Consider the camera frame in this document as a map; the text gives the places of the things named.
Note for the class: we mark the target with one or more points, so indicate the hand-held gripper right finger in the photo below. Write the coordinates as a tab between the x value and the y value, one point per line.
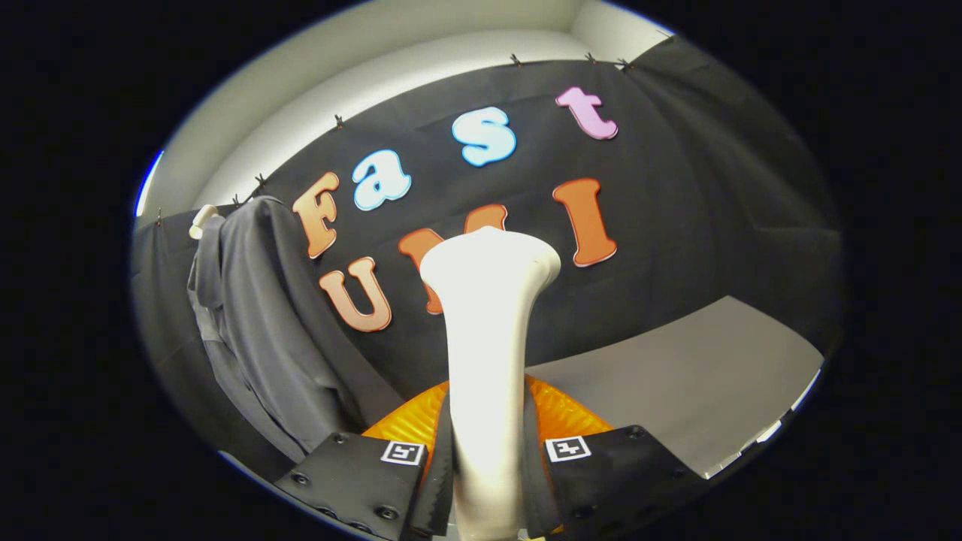
535	488

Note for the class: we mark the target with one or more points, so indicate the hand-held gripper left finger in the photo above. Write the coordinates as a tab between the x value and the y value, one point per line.
443	488

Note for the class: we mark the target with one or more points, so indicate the white garment steamer head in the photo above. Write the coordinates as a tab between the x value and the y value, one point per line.
488	338

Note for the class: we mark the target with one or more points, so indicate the grey button shirt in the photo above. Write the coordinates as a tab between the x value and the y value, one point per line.
263	315

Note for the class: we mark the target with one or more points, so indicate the beige clothes hanger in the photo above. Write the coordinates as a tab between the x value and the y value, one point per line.
201	222

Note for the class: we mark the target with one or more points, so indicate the grey cabinet with dark top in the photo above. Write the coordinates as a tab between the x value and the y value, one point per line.
676	383

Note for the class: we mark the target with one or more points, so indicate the black backdrop cloth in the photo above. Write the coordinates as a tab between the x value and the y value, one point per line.
676	225

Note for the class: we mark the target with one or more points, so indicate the row of black clips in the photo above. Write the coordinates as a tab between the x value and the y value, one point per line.
515	59

